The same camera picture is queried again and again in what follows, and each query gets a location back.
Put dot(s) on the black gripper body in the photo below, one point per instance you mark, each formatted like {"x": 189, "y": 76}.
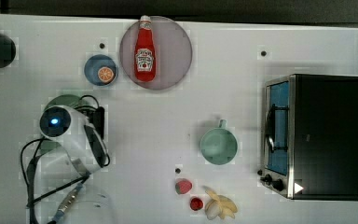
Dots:
{"x": 96, "y": 117}

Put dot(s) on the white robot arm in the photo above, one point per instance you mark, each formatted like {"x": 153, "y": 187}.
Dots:
{"x": 58, "y": 191}

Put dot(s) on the orange slice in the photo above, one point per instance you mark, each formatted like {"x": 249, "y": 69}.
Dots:
{"x": 106, "y": 75}

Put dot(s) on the blue small bowl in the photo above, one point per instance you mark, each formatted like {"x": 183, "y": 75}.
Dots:
{"x": 93, "y": 64}

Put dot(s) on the red ketchup bottle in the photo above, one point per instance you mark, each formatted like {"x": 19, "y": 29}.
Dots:
{"x": 144, "y": 53}

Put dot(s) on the grey round plate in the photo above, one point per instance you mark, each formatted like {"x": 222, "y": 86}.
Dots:
{"x": 173, "y": 49}

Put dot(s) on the red strawberry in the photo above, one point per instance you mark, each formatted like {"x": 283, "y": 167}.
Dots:
{"x": 183, "y": 186}

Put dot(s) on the green mug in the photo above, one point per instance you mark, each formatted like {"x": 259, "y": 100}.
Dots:
{"x": 219, "y": 145}

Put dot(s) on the small red fruit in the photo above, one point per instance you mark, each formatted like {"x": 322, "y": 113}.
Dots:
{"x": 196, "y": 204}

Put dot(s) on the peeled banana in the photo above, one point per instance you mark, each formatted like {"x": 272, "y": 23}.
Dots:
{"x": 219, "y": 206}

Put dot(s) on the black toaster oven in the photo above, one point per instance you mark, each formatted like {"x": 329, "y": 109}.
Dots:
{"x": 310, "y": 137}

